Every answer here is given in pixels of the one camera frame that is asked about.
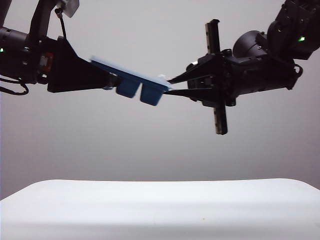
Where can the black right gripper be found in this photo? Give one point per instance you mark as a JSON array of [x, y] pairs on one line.
[[222, 75]]

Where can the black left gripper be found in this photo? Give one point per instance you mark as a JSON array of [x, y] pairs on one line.
[[37, 62]]

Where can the translucent plastic tray lid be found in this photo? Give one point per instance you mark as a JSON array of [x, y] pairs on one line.
[[160, 81]]

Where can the blue ice cube tray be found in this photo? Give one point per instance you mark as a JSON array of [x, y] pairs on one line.
[[150, 96]]

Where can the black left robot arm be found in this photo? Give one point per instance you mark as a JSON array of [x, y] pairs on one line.
[[12, 40]]

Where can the black left camera bracket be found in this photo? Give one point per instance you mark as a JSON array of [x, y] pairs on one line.
[[41, 17]]

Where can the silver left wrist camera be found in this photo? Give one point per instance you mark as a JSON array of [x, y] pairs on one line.
[[71, 6]]

